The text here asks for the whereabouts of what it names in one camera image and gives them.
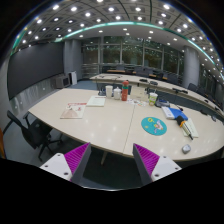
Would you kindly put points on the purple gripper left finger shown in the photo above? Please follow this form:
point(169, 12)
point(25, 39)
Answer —
point(69, 166)

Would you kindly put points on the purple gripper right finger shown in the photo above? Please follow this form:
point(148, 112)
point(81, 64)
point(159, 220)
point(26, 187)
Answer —
point(151, 166)

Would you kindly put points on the black office chair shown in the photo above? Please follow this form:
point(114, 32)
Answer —
point(37, 134)

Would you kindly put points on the orange black screwdriver tool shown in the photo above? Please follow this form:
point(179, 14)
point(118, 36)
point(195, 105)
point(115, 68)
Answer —
point(182, 123)

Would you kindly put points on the pink white book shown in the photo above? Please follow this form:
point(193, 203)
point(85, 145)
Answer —
point(74, 111)

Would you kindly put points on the white ruled notepad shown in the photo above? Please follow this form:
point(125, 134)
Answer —
point(192, 128)

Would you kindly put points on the green paper cup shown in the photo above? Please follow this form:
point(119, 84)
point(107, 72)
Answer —
point(152, 98)

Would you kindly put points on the white paper booklet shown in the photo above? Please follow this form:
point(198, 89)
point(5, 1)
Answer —
point(96, 101)

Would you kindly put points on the white lidded jar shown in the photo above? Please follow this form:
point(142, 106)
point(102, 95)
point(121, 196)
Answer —
point(117, 93)

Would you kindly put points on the grey cabinet box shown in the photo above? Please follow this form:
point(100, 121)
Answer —
point(62, 81)

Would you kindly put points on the red water bottle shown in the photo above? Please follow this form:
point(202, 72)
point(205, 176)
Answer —
point(125, 85)

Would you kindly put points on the white tall cup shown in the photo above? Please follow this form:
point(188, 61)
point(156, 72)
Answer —
point(109, 90)

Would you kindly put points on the large dark wall screen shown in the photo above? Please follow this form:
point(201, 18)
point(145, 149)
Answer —
point(32, 65)

